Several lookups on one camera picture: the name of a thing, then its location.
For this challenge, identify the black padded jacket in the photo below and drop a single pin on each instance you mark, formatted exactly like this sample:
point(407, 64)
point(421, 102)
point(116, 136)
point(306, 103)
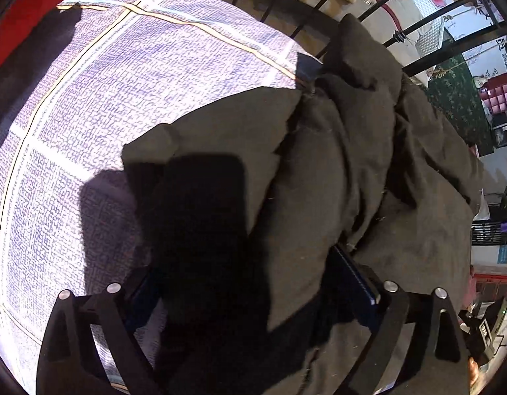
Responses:
point(319, 152)

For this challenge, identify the red puffer jacket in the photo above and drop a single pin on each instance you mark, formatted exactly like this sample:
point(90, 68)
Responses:
point(27, 12)

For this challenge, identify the black slatted crate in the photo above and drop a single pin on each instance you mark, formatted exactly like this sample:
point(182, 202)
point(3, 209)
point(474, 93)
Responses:
point(486, 232)

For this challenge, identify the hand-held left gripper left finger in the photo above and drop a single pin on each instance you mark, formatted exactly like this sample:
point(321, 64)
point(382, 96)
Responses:
point(140, 300)

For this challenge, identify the person's right hand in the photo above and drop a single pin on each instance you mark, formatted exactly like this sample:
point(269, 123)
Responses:
point(473, 374)

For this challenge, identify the white plaid bed sheet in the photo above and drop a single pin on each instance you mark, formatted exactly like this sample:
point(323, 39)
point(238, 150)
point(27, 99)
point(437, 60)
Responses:
point(134, 70)

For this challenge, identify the green patterned cloth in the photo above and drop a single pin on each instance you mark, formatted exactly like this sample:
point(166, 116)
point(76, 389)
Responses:
point(459, 98)

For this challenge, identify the red grid shelf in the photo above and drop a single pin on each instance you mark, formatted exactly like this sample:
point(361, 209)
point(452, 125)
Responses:
point(502, 94)

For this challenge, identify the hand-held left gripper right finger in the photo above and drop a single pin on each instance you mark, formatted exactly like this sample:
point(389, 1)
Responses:
point(356, 279)

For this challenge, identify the black metal bed frame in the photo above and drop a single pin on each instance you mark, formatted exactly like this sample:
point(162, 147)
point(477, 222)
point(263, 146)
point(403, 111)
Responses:
point(399, 36)

